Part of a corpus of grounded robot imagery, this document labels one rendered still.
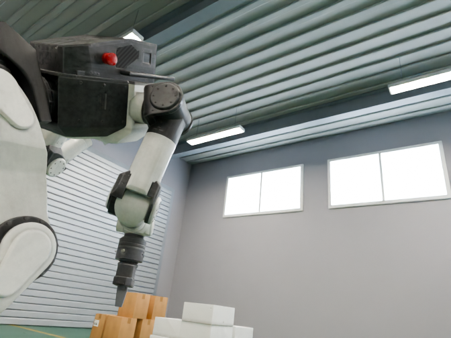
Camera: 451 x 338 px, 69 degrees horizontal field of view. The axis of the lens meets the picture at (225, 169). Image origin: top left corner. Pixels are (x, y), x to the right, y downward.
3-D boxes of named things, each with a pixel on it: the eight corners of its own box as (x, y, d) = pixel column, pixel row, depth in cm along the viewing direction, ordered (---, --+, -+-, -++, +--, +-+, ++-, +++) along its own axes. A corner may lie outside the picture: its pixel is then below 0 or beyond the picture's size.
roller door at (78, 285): (-26, 323, 439) (49, 125, 565) (-30, 322, 446) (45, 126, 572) (149, 331, 671) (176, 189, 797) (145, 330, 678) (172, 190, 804)
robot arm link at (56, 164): (34, 174, 111) (70, 119, 111) (10, 155, 115) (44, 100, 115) (59, 178, 122) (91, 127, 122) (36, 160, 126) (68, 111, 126)
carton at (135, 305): (145, 319, 432) (150, 294, 444) (132, 318, 414) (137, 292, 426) (130, 316, 448) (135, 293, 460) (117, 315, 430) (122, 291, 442)
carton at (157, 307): (164, 320, 458) (168, 297, 470) (151, 319, 441) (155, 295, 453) (149, 318, 475) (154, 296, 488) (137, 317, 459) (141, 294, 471)
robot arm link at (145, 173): (150, 221, 81) (182, 143, 89) (99, 202, 80) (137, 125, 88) (151, 227, 92) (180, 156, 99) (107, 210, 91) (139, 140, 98)
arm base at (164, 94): (174, 119, 84) (186, 82, 88) (127, 111, 86) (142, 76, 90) (186, 145, 98) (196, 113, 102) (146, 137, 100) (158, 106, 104)
